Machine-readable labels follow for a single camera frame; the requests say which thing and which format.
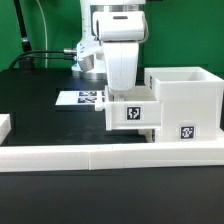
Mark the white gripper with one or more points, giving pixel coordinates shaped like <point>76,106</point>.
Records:
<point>121,59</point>

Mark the white drawer box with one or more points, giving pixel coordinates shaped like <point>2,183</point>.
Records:
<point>151,135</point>
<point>137,111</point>

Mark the white front drawer box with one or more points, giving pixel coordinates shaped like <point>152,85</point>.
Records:
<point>151,135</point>

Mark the white drawer cabinet frame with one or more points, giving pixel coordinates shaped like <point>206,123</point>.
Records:
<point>191,102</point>

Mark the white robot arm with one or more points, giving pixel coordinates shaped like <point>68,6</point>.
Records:
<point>112,31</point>

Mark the white marker sheet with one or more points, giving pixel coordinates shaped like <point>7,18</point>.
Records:
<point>72,98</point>

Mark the black pole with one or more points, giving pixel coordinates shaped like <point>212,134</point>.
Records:
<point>26,46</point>

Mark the white U-shaped boundary fence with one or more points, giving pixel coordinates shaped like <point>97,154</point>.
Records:
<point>112,156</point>

